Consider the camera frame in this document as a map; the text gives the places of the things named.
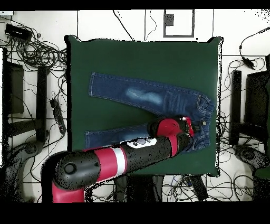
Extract blue denim jeans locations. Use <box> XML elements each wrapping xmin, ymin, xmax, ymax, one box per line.
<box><xmin>84</xmin><ymin>71</ymin><xmax>216</xmax><ymax>154</ymax></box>

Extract black rectangular box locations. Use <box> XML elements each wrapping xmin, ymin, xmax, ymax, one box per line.
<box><xmin>188</xmin><ymin>175</ymin><xmax>209</xmax><ymax>201</ymax></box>

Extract grey curved stand base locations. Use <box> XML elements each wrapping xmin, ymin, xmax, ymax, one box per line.
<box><xmin>4</xmin><ymin>140</ymin><xmax>45</xmax><ymax>202</ymax></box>
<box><xmin>233</xmin><ymin>144</ymin><xmax>270</xmax><ymax>170</ymax></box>

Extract dark green table cloth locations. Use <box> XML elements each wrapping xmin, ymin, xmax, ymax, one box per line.
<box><xmin>64</xmin><ymin>34</ymin><xmax>224</xmax><ymax>178</ymax></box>

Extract black power adapter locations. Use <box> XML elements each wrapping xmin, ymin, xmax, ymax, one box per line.
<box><xmin>242</xmin><ymin>56</ymin><xmax>256</xmax><ymax>69</ymax></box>

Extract green round bin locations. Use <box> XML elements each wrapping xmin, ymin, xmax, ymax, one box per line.
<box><xmin>252</xmin><ymin>167</ymin><xmax>270</xmax><ymax>201</ymax></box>

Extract black power strip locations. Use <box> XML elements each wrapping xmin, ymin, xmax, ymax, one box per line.
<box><xmin>50</xmin><ymin>98</ymin><xmax>67</xmax><ymax>134</ymax></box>

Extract black electronics box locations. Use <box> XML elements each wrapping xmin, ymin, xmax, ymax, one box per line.
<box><xmin>4</xmin><ymin>23</ymin><xmax>33</xmax><ymax>41</ymax></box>

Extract tangled black cables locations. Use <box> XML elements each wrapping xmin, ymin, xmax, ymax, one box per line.
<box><xmin>216</xmin><ymin>59</ymin><xmax>267</xmax><ymax>201</ymax></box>
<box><xmin>0</xmin><ymin>16</ymin><xmax>68</xmax><ymax>72</ymax></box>

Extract black metal frame stand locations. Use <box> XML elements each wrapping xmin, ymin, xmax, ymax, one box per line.
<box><xmin>228</xmin><ymin>53</ymin><xmax>270</xmax><ymax>148</ymax></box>
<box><xmin>2</xmin><ymin>48</ymin><xmax>50</xmax><ymax>146</ymax></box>

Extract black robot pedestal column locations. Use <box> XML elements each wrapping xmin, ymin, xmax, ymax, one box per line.
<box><xmin>113</xmin><ymin>174</ymin><xmax>164</xmax><ymax>202</ymax></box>

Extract thin black cable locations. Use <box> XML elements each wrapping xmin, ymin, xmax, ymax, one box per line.
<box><xmin>144</xmin><ymin>9</ymin><xmax>158</xmax><ymax>42</ymax></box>

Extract thick black cable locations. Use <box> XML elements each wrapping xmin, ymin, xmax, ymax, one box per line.
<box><xmin>112</xmin><ymin>9</ymin><xmax>136</xmax><ymax>42</ymax></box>

